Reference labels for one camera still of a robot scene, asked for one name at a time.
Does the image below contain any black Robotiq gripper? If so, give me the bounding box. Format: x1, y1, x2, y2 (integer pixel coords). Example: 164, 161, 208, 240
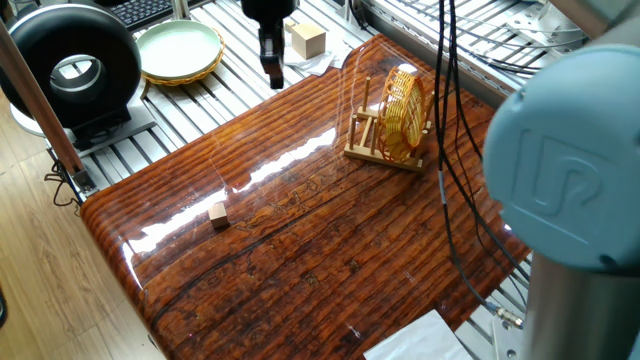
240, 0, 300, 91

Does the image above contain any yellow wicker basket dish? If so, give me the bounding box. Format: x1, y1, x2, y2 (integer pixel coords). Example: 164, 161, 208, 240
376, 66, 428, 164

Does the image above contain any wooden dish rack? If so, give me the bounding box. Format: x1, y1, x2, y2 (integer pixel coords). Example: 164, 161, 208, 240
343, 76, 436, 174

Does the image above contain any large wooden block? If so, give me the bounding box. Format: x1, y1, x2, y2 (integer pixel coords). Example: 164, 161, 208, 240
290, 22, 327, 61

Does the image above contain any brown wicker tray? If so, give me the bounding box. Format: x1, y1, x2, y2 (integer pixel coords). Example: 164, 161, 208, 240
141, 29, 227, 87

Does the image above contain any pale green plate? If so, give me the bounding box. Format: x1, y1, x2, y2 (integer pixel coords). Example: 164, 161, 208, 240
137, 19, 224, 81

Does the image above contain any black keyboard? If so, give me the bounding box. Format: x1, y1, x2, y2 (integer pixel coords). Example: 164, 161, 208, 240
107, 0, 201, 31

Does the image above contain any grey metal stand plate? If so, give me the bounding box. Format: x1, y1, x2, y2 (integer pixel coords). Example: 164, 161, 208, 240
9, 94, 159, 159

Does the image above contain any small wooden cube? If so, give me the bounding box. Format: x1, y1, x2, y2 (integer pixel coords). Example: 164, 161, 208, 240
207, 202, 230, 230

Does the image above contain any flat white paper sheet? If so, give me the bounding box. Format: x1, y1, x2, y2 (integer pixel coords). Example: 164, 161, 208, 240
363, 308, 474, 360

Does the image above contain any black ring-shaped device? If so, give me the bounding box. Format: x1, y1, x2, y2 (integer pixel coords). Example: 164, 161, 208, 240
0, 3, 144, 151

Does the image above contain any black cable with silver sleeve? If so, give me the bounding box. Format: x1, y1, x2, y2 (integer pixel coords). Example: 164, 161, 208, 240
432, 0, 501, 314

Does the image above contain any aluminium frame post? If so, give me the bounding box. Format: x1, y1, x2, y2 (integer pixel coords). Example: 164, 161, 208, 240
0, 19, 99, 197

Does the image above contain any thin black floor cable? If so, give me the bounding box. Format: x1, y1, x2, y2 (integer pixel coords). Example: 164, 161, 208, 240
43, 158, 84, 216

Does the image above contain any metal cable connector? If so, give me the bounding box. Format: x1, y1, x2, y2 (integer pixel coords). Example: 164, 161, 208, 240
494, 305, 526, 330

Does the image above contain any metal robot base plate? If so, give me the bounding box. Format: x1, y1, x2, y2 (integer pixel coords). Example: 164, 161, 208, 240
490, 314, 527, 360

